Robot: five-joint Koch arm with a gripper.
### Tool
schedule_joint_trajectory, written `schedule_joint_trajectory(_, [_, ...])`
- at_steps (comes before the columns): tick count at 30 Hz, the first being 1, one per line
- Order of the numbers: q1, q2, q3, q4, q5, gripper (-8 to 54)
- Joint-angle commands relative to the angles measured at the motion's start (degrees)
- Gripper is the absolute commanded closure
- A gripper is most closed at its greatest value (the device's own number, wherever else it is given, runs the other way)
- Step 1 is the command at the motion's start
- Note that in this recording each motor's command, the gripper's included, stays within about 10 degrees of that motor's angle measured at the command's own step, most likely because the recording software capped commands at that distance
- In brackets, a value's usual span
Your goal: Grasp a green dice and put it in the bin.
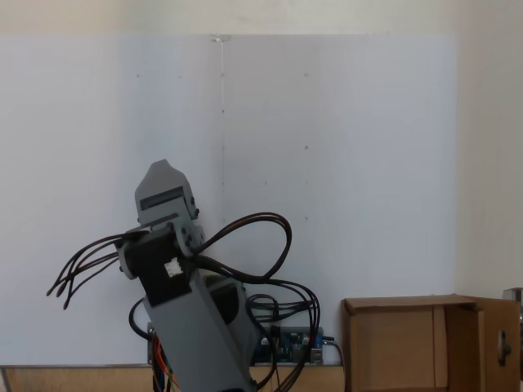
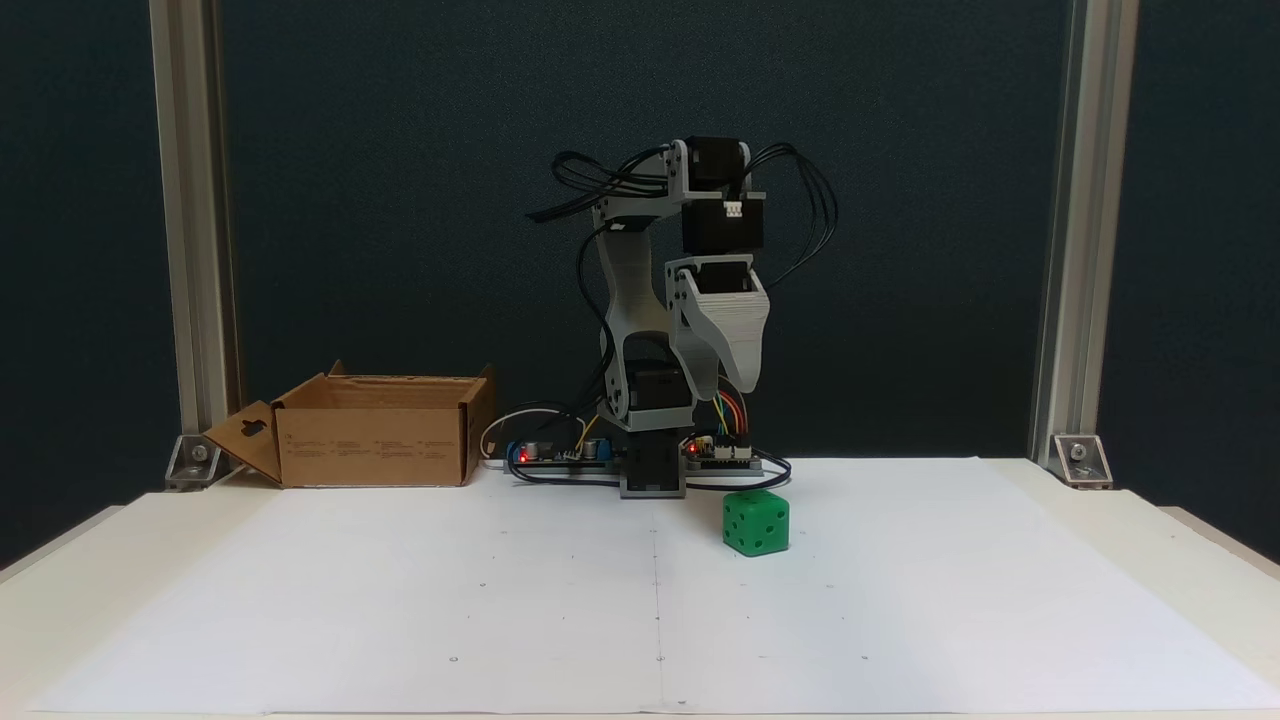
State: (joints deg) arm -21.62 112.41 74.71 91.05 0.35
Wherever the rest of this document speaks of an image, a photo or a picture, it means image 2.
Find black three-wire gripper cable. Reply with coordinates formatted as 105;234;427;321
748;143;840;293

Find aluminium profile post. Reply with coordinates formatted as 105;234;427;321
149;0;243;438
1028;0;1140;471

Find black power cable loop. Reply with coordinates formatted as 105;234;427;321
505;452;793;493

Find circuit board with red LED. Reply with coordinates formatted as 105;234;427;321
504;436;619;474

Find metal corner bracket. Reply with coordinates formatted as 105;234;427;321
164;432;224;492
1051;432;1114;492

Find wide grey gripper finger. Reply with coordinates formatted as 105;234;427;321
692;290;772;397

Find green die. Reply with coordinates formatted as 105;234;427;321
722;488;791;558

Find circuit board with jumper wires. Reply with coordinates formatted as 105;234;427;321
683;432;764;474

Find black three-wire arm cable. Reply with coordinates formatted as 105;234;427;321
526;148;673;225

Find brown cardboard box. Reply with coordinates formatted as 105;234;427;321
203;360;498;490

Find coloured jumper wires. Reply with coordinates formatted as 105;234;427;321
714;390;750;443

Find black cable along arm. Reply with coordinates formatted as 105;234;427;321
575;222;627;443

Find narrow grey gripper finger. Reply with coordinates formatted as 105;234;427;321
666;268;724;404

